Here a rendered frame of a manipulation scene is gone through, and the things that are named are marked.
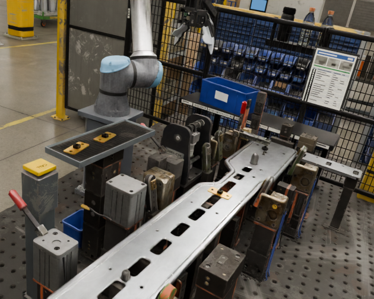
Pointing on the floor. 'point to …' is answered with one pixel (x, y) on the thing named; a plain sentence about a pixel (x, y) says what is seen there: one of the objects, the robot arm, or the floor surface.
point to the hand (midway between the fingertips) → (193, 50)
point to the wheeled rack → (44, 15)
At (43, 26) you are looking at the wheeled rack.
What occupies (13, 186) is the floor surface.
